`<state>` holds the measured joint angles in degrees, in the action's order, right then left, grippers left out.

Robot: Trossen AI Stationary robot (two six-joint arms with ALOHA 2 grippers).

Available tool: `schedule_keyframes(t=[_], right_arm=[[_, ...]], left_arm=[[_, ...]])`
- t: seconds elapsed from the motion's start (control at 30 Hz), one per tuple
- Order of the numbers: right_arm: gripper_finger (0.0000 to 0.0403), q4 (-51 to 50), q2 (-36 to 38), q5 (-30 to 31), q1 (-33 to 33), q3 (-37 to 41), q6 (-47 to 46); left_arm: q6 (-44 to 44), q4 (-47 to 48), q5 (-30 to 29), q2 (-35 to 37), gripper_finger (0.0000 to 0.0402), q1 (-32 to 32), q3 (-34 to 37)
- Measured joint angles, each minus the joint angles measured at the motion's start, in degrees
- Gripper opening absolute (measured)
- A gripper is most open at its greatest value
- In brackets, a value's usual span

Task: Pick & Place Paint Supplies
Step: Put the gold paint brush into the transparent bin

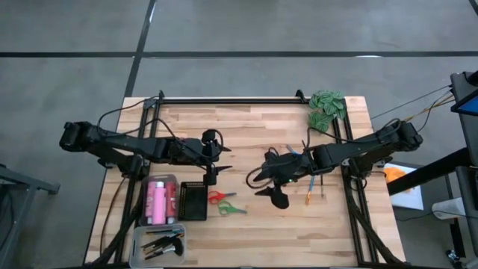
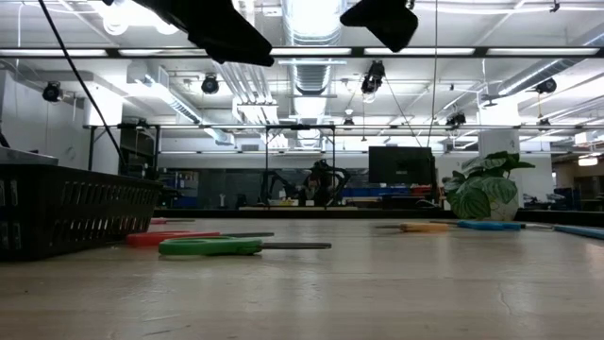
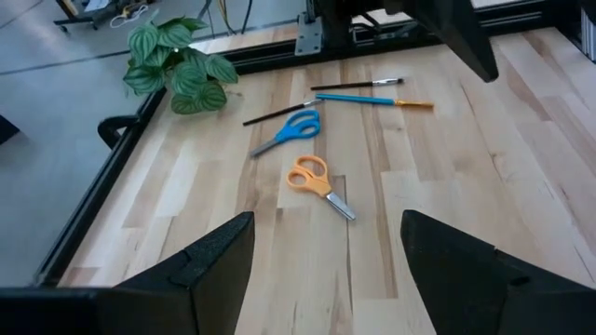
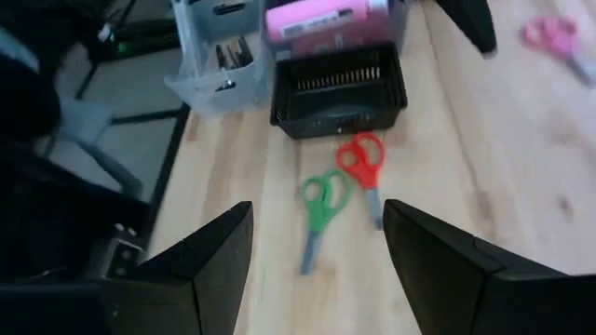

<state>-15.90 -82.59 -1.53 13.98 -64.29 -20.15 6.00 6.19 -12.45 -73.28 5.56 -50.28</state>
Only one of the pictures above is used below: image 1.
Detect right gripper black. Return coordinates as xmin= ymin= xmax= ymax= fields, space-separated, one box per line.
xmin=252 ymin=148 xmax=313 ymax=211

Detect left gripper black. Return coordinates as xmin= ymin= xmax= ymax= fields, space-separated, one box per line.
xmin=186 ymin=129 xmax=233 ymax=187

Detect blue and orange paintbrush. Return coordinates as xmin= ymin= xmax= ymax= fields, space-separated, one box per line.
xmin=305 ymin=174 xmax=317 ymax=206

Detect red scissors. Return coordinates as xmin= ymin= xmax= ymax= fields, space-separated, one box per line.
xmin=207 ymin=190 xmax=238 ymax=205

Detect green scissors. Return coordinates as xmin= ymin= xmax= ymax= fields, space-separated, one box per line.
xmin=217 ymin=200 xmax=248 ymax=217

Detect red paint bottle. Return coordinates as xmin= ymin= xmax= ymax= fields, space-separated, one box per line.
xmin=166 ymin=182 xmax=177 ymax=222

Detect light pink paint bottle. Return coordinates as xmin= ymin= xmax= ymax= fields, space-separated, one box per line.
xmin=152 ymin=181 xmax=167 ymax=226

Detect fluffy black-handled brush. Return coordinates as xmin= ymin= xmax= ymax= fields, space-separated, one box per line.
xmin=144 ymin=237 xmax=185 ymax=262

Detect long black paintbrush silver ferrule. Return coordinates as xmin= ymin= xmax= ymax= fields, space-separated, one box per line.
xmin=140 ymin=234 xmax=180 ymax=250

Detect thin black paintbrush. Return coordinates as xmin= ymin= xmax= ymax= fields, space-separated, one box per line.
xmin=143 ymin=238 xmax=176 ymax=256

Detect black mesh basket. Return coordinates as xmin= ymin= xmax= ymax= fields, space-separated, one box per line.
xmin=177 ymin=181 xmax=209 ymax=222

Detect green striped potted plant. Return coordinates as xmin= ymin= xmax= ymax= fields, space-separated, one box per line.
xmin=307 ymin=90 xmax=347 ymax=135

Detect orange cloth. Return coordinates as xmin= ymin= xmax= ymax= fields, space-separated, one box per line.
xmin=383 ymin=167 xmax=412 ymax=194

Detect clear plastic container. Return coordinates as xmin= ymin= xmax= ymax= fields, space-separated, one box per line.
xmin=128 ymin=223 xmax=187 ymax=269

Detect white sheet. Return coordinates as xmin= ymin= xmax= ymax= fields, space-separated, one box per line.
xmin=382 ymin=163 xmax=425 ymax=211

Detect black diagonal beam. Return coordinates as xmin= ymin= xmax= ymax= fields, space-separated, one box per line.
xmin=386 ymin=146 xmax=478 ymax=197

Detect white paper roll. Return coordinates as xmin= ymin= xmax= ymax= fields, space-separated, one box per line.
xmin=432 ymin=197 xmax=468 ymax=221

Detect grey metal stand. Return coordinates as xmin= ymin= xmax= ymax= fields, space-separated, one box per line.
xmin=0 ymin=163 xmax=60 ymax=269

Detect monitor with blue screen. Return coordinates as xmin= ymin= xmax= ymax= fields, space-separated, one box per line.
xmin=450 ymin=69 xmax=478 ymax=117

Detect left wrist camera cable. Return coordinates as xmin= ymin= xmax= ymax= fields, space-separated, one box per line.
xmin=200 ymin=128 xmax=225 ymax=161

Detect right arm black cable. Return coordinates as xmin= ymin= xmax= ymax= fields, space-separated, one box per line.
xmin=305 ymin=118 xmax=404 ymax=150

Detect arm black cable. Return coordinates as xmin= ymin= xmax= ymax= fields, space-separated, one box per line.
xmin=305 ymin=118 xmax=404 ymax=150
xmin=96 ymin=96 xmax=202 ymax=165

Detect black aluminium table frame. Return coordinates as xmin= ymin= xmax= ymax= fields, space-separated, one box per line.
xmin=89 ymin=89 xmax=408 ymax=268

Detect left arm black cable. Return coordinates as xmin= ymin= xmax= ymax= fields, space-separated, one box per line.
xmin=96 ymin=96 xmax=202 ymax=165

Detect brown cable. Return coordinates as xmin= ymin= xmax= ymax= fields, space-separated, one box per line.
xmin=98 ymin=176 xmax=128 ymax=256

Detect black floor cable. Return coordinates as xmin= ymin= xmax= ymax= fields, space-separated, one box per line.
xmin=369 ymin=84 xmax=453 ymax=120

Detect yellow cable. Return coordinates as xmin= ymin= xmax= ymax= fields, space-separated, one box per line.
xmin=405 ymin=93 xmax=456 ymax=123

